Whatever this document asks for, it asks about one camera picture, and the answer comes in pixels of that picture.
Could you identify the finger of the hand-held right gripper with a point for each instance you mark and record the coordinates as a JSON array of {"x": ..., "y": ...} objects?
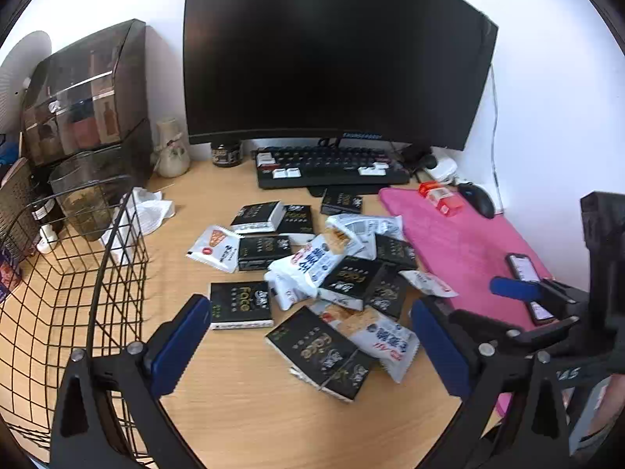
[
  {"x": 488, "y": 325},
  {"x": 512, "y": 287}
]

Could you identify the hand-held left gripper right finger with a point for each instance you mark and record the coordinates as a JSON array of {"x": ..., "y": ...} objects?
[{"x": 439, "y": 347}]

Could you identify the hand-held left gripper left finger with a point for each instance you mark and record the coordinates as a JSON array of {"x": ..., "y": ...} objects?
[{"x": 178, "y": 347}]

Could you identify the white pizza-print packet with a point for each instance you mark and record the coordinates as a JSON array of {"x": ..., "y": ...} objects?
[{"x": 213, "y": 248}]

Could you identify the black smartphone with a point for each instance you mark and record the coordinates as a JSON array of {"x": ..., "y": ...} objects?
[{"x": 522, "y": 266}]

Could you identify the pink desk mat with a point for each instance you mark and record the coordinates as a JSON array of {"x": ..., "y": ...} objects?
[{"x": 454, "y": 249}]

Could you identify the black computer mouse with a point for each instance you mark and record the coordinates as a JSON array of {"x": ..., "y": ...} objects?
[{"x": 478, "y": 200}]

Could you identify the red and white box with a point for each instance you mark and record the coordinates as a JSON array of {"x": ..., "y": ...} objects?
[{"x": 439, "y": 198}]

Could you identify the white power adapter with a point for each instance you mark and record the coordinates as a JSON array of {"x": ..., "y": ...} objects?
[{"x": 442, "y": 168}]

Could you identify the crumpled white tissue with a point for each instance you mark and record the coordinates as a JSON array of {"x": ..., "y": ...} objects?
[{"x": 156, "y": 210}]

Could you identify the small white object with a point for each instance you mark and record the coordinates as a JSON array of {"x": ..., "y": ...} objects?
[{"x": 49, "y": 240}]

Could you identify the clear glass cup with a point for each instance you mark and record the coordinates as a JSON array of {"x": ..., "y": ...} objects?
[{"x": 85, "y": 190}]

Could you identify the cream ceramic vase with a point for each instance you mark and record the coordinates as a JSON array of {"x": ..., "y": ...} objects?
[{"x": 171, "y": 151}]

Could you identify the small black jar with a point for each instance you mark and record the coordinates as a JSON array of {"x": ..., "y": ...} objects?
[{"x": 226, "y": 154}]

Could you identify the black keyboard white keys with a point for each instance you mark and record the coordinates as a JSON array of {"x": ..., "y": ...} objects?
[{"x": 332, "y": 166}]

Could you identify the row of cosmetic bottles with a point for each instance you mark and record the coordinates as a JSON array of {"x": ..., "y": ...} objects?
[{"x": 73, "y": 127}]

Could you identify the blue plastic packet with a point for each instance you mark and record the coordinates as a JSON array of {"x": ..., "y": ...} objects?
[{"x": 7, "y": 154}]

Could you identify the dark acrylic cosmetic organizer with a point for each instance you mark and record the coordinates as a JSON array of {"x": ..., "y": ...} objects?
[{"x": 88, "y": 97}]

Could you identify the black curved monitor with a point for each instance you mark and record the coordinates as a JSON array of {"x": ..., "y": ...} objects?
[{"x": 332, "y": 49}]

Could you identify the round pleated fan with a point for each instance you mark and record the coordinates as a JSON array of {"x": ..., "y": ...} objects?
[{"x": 24, "y": 73}]

